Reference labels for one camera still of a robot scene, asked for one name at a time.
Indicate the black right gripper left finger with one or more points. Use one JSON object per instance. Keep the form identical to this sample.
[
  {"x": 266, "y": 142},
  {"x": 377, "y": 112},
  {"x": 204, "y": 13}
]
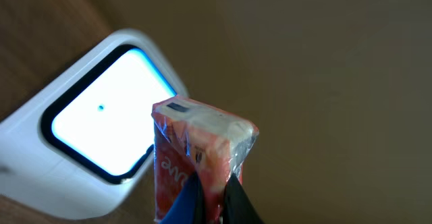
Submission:
[{"x": 189, "y": 206}]

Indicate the white barcode scanner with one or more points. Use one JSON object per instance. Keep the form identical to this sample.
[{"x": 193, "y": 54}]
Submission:
[{"x": 77, "y": 148}]

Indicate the small orange white box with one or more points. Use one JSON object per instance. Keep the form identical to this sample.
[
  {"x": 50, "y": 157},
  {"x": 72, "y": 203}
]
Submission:
[{"x": 193, "y": 137}]

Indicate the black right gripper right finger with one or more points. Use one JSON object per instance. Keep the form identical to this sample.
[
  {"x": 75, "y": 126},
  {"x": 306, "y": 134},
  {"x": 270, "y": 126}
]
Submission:
[{"x": 237, "y": 208}]

